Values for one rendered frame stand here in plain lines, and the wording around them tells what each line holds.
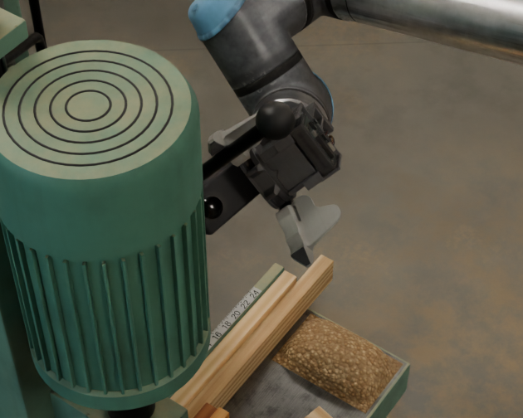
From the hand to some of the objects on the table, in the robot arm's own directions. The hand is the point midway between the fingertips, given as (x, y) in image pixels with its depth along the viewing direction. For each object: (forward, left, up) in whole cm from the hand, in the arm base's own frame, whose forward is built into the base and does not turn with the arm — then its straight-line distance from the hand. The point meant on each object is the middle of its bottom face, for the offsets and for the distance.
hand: (254, 210), depth 113 cm
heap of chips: (-16, -2, -42) cm, 45 cm away
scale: (+11, -10, -36) cm, 39 cm away
